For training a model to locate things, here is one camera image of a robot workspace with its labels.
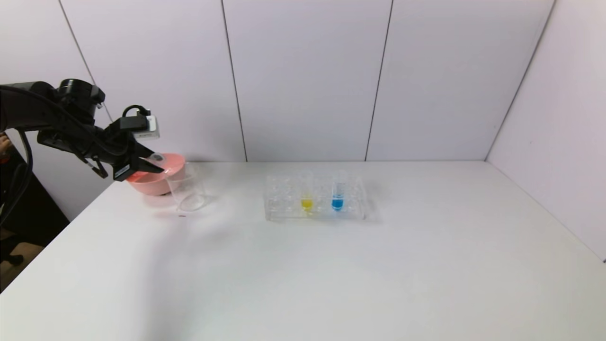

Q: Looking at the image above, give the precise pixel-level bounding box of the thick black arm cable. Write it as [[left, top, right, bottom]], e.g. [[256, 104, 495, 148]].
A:
[[0, 130, 34, 224]]

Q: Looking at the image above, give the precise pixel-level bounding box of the clear acrylic test tube rack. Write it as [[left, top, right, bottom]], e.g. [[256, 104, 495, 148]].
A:
[[264, 175, 366, 221]]

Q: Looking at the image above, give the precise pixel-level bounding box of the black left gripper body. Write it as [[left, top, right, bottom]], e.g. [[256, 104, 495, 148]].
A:
[[94, 129, 141, 182]]

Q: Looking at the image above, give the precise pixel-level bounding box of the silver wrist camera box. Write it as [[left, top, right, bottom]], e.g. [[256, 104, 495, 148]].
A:
[[133, 115, 160, 141]]

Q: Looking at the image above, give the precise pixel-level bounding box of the blue pigment test tube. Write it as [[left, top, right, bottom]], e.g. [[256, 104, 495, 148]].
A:
[[331, 170, 345, 212]]

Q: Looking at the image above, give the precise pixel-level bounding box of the clear glass beaker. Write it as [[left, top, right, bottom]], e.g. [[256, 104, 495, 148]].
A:
[[167, 163, 209, 214]]

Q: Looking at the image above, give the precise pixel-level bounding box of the yellow pigment test tube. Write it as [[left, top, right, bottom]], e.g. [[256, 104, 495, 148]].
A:
[[300, 170, 314, 212]]

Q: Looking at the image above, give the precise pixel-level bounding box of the thin black camera cable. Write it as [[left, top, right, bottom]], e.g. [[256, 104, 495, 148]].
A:
[[122, 104, 151, 119]]

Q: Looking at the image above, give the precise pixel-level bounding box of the pink plastic bowl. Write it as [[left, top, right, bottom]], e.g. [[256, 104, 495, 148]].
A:
[[126, 153, 187, 197]]

